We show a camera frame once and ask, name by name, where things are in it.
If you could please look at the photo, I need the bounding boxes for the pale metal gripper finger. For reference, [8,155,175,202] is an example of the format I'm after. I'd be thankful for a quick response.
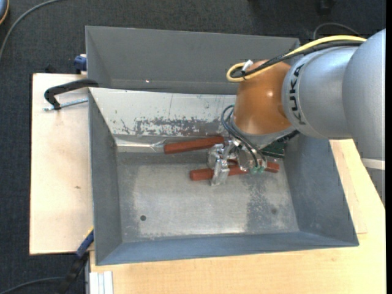
[208,144,230,167]
[210,159,230,187]

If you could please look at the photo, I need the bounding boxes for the red-brown flat block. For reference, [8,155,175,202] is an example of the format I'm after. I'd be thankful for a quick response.
[189,160,281,182]
[163,135,225,155]

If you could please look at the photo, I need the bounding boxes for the dark green flat block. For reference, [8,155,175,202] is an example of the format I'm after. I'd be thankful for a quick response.
[263,143,286,159]

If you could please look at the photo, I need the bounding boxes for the grey metal bin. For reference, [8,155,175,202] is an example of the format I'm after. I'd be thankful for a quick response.
[85,25,360,266]

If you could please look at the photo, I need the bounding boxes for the pale wood flat board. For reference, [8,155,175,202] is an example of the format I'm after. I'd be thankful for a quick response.
[29,73,94,255]

